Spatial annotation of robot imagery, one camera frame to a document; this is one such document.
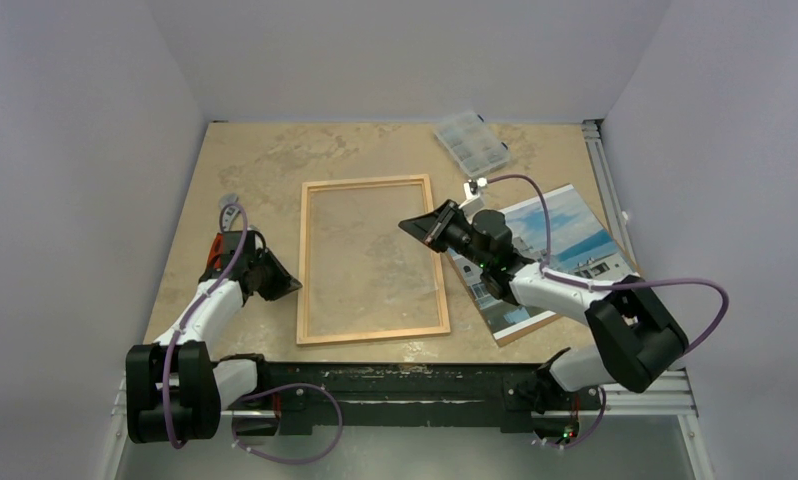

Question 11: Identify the clear acrylic glass sheet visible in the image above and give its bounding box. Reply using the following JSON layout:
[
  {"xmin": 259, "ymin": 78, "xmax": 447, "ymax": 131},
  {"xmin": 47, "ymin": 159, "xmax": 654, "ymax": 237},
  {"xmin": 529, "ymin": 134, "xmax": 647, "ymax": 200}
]
[{"xmin": 307, "ymin": 184, "xmax": 440, "ymax": 336}]

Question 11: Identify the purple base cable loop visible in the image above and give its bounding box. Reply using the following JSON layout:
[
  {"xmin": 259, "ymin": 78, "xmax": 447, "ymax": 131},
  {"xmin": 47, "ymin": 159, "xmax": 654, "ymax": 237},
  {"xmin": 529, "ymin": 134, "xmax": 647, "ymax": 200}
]
[{"xmin": 229, "ymin": 382, "xmax": 345, "ymax": 466}]

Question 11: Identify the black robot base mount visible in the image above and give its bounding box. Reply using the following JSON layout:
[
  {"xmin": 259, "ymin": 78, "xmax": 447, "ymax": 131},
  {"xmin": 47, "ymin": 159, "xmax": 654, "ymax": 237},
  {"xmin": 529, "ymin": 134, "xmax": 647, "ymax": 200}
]
[{"xmin": 227, "ymin": 361, "xmax": 601, "ymax": 438}]

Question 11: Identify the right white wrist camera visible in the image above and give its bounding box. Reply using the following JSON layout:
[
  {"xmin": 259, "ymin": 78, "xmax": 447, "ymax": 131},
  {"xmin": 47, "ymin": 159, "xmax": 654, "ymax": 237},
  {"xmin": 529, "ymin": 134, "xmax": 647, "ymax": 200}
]
[{"xmin": 460, "ymin": 177, "xmax": 488, "ymax": 217}]

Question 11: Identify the light wooden picture frame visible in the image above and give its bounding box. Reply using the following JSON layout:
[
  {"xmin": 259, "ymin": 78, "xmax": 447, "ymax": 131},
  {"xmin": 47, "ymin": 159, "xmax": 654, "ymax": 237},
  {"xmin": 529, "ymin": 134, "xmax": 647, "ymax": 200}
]
[{"xmin": 296, "ymin": 174, "xmax": 451, "ymax": 346}]

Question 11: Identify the red handled adjustable wrench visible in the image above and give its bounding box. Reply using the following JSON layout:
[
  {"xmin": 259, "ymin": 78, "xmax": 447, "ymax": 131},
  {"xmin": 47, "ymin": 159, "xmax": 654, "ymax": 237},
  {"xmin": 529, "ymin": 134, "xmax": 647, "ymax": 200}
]
[{"xmin": 206, "ymin": 193, "xmax": 240, "ymax": 269}]

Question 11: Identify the clear plastic organizer box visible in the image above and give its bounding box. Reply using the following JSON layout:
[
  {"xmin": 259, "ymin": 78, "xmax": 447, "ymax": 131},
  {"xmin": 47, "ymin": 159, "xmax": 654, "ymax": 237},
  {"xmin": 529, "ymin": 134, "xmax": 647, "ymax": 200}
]
[{"xmin": 434, "ymin": 111, "xmax": 511, "ymax": 179}]

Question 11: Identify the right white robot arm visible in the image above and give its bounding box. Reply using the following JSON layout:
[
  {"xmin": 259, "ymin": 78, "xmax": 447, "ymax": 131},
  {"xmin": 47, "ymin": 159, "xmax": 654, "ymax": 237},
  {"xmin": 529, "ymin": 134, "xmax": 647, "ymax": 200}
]
[{"xmin": 398, "ymin": 200, "xmax": 689, "ymax": 413}]

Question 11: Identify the building photo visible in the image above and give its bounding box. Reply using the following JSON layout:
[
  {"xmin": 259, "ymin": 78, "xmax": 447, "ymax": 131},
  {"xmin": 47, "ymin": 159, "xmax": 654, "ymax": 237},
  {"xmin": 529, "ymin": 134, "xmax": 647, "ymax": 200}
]
[{"xmin": 448, "ymin": 185, "xmax": 638, "ymax": 347}]

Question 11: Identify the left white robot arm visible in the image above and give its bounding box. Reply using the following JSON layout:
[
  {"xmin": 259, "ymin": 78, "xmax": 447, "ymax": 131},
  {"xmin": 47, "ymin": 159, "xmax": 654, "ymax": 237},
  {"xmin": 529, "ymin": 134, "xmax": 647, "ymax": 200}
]
[{"xmin": 125, "ymin": 229, "xmax": 302, "ymax": 448}]

